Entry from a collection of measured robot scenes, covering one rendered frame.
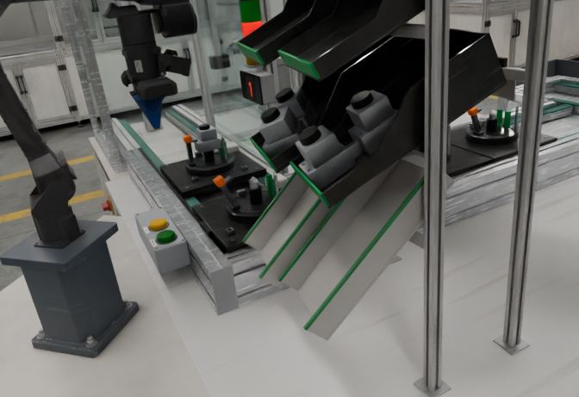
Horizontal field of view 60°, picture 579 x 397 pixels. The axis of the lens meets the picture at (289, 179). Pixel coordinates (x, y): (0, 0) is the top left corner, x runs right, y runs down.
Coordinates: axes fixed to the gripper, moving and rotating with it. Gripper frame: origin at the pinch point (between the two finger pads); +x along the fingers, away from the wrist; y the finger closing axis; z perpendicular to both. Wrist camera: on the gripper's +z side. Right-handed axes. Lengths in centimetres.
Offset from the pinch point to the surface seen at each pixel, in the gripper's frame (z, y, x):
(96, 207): -5, 275, 126
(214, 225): 8.7, 3.9, 28.4
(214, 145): 21.1, 36.8, 21.5
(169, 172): 9, 43, 28
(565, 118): 135, 13, 34
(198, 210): 8.0, 13.5, 28.4
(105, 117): 0, 87, 19
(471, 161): 75, -5, 28
